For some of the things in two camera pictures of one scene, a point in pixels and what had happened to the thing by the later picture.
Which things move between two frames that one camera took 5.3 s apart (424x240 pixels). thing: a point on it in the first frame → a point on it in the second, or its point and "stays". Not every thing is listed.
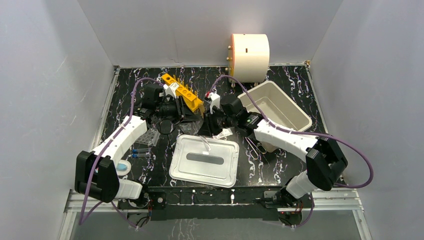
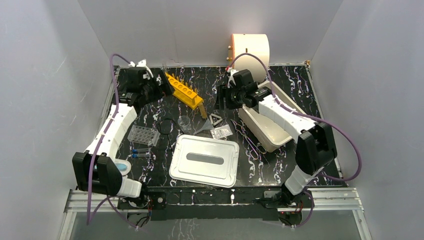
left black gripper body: (180, 108) → (159, 84)
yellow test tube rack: (193, 102) stays
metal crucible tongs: (254, 148) stays
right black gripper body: (224, 122) → (235, 101)
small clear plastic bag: (225, 132) stays
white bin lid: (191, 161) stays
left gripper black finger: (186, 114) → (162, 82)
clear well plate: (150, 137) stays
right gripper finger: (209, 126) → (222, 98)
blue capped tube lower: (139, 155) stays
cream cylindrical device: (249, 57) stays
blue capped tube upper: (141, 150) stays
